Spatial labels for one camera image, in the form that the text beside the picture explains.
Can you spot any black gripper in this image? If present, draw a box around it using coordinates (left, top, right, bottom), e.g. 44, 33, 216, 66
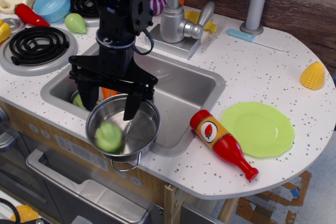
69, 45, 158, 121

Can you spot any green toy broccoli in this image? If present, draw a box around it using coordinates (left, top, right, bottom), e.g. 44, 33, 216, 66
96, 121, 122, 153

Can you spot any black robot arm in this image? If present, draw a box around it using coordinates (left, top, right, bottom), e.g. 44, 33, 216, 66
69, 0, 157, 121

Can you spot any stainless steel pot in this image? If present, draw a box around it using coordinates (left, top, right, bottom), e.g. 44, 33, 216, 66
86, 94, 161, 172

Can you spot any orange toy carrot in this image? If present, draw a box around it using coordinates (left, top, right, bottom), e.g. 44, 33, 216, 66
101, 88, 120, 99

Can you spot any green toy peas can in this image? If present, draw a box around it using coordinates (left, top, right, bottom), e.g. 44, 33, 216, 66
70, 90, 87, 110

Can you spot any silver sink basin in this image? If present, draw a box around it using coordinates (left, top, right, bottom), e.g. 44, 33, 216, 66
41, 52, 225, 156

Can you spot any light green toy pear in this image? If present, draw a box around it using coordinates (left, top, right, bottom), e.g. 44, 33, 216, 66
65, 13, 86, 34

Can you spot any silver toy faucet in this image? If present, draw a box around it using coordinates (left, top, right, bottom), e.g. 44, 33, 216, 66
150, 0, 215, 59

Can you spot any black front stove burner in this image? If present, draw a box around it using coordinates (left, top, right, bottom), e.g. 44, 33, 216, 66
1, 27, 78, 77

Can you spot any black stove burner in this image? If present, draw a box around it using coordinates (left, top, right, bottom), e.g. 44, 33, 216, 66
1, 27, 78, 77
70, 0, 99, 27

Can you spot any black middle stove burner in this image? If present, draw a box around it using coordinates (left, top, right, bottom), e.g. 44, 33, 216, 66
70, 0, 99, 27

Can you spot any red toy ketchup bottle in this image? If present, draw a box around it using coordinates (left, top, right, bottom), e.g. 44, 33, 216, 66
190, 110, 259, 181

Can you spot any purple toy onion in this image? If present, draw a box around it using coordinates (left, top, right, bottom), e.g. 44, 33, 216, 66
149, 0, 168, 16

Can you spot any light blue plastic bowl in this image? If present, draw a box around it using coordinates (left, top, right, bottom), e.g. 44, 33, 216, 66
33, 0, 71, 23

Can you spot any yellow toy cheese slice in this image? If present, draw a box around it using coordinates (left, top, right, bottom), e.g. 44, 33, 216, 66
184, 11, 218, 34

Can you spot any red toy chili pepper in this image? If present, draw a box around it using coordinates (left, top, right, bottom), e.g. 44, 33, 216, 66
14, 3, 50, 27

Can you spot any yellow toy bell pepper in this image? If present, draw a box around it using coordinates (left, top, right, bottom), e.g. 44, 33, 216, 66
0, 19, 12, 44

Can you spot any yellow toy on floor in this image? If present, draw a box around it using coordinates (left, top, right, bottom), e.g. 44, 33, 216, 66
16, 205, 40, 223

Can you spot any light green plastic plate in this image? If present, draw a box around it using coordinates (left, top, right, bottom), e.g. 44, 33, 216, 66
220, 102, 295, 157

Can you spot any grey vertical pole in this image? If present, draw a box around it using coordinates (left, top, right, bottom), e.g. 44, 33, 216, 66
240, 0, 266, 36

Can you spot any yellow toy corn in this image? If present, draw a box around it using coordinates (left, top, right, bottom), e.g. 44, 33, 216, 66
300, 62, 326, 90

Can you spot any silver oven door handle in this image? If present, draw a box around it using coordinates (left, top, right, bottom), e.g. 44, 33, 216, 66
26, 149, 151, 223

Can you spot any silver ring knob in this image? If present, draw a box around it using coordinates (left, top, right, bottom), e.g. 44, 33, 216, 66
3, 18, 26, 34

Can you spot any blue handled toy knife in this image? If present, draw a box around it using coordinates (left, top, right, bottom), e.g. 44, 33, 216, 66
227, 29, 285, 51

